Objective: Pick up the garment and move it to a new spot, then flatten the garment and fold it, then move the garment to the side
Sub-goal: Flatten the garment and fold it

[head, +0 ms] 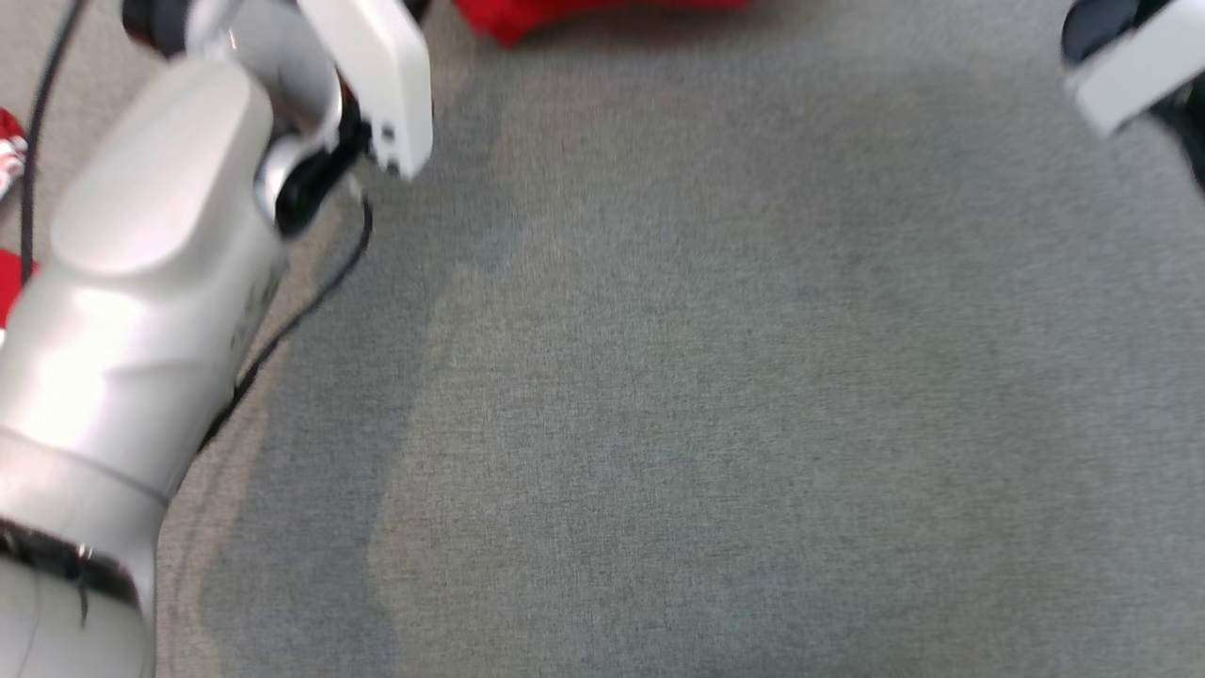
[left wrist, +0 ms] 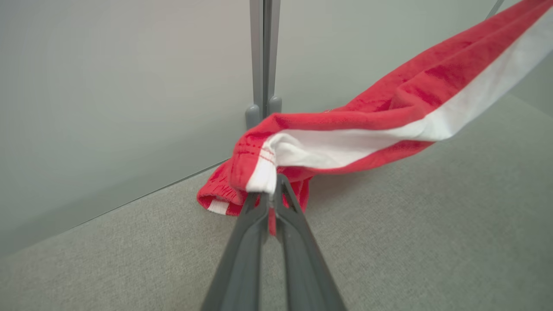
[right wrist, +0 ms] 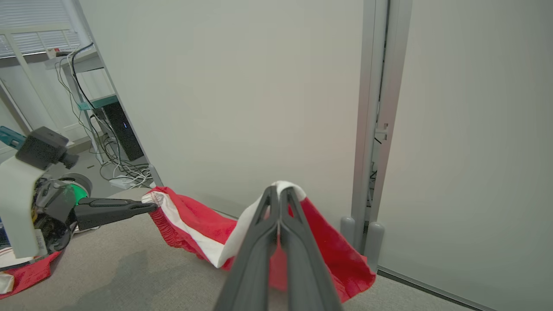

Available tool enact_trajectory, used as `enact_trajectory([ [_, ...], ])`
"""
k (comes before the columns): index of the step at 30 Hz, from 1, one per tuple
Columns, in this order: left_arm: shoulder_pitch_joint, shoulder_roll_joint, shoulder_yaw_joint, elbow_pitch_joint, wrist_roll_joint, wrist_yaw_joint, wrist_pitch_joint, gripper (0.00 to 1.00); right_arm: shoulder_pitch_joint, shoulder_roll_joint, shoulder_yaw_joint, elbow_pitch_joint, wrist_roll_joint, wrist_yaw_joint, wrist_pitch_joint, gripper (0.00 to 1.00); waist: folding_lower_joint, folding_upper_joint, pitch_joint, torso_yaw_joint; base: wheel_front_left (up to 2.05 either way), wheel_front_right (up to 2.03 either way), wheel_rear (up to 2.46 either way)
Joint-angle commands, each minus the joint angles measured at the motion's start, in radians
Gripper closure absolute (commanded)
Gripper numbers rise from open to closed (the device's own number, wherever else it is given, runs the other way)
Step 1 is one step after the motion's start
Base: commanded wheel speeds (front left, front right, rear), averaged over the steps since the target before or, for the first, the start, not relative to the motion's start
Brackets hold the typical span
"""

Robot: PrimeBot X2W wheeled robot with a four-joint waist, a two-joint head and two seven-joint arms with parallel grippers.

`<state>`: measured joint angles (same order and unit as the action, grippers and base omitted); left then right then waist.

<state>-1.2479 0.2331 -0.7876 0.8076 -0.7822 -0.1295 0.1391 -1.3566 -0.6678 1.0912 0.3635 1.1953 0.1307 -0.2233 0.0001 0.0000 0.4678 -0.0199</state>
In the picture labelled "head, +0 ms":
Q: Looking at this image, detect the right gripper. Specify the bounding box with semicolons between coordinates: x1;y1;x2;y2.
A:
1062;0;1205;137

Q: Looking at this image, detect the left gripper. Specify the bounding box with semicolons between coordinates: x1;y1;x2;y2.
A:
297;0;436;182

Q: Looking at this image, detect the red shorts white trim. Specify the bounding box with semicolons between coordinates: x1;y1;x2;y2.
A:
452;0;754;46

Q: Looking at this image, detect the left black cable teal plug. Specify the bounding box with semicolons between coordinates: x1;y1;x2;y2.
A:
193;193;376;458

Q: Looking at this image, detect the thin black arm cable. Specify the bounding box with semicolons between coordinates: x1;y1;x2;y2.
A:
19;0;90;283

